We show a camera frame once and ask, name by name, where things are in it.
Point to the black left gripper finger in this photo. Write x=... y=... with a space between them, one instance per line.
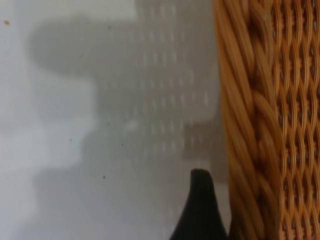
x=200 y=212

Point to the brown woven wicker basket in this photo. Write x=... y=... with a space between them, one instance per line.
x=275 y=125

